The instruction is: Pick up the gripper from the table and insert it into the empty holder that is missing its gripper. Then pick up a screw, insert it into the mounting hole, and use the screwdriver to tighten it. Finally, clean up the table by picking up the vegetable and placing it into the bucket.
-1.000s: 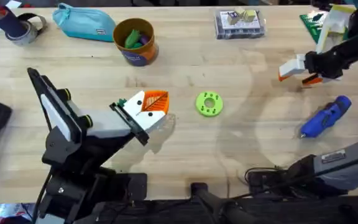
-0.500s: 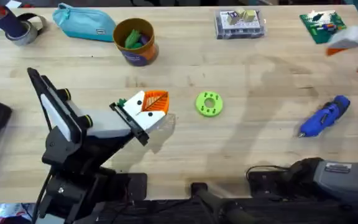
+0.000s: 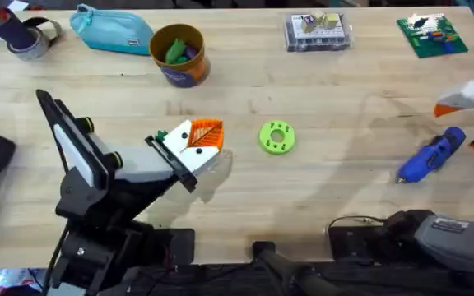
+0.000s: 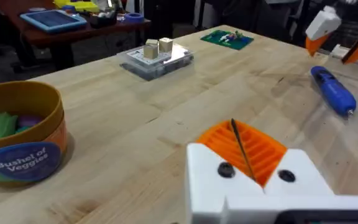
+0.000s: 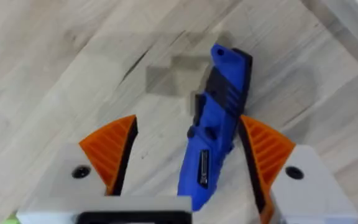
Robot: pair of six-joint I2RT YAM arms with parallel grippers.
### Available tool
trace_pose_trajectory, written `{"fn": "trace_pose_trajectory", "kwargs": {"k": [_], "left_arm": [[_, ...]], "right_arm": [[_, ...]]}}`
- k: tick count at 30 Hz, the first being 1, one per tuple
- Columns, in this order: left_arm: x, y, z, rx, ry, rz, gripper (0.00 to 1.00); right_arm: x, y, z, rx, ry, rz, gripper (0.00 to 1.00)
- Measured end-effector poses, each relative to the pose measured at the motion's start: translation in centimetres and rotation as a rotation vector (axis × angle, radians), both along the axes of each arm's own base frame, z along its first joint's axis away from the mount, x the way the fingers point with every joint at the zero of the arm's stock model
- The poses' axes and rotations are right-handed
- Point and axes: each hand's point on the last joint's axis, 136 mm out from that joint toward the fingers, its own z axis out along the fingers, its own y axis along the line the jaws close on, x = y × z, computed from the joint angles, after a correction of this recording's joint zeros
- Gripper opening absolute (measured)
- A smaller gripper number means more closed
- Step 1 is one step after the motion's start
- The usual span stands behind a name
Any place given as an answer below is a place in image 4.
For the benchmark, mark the green board with toy blocks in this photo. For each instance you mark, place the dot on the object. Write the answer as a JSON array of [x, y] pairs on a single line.
[[227, 40]]

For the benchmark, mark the blue electric screwdriver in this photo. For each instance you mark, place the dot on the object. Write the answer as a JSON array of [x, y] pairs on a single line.
[[334, 91]]

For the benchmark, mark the dark brown side table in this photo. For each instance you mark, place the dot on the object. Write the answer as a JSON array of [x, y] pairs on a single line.
[[57, 37]]

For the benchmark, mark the white orange left gripper right finger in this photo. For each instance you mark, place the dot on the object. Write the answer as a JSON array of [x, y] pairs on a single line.
[[300, 180]]

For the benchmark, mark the blue flat tray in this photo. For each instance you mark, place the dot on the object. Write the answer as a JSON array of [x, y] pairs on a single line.
[[53, 20]]

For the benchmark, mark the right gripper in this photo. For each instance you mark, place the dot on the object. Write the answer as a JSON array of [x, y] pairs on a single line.
[[357, 17]]

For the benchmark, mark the blue tape roll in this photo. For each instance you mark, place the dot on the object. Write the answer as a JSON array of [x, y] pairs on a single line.
[[134, 17]]

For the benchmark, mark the brown tub with toy vegetables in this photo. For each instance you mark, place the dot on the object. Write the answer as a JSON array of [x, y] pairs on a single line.
[[23, 137]]

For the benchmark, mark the pale wooden cube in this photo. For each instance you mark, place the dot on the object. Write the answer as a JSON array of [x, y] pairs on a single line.
[[151, 49], [166, 44]]

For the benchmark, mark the yellow box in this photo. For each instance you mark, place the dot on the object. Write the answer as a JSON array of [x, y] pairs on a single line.
[[76, 5]]

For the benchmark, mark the white orange left gripper left finger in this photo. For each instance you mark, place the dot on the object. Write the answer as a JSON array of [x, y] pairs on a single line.
[[204, 183]]

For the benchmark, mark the clear plastic box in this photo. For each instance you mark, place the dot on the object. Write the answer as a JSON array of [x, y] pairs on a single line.
[[157, 63]]

